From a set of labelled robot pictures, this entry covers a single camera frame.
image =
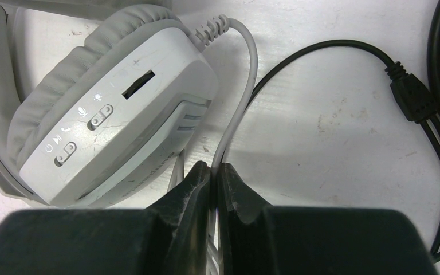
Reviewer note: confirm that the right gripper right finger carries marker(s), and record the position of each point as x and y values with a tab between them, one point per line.
243	237

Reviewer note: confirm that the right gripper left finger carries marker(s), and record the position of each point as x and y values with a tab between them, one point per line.
179	236

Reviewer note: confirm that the white grey headphones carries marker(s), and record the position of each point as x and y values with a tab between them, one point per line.
110	116

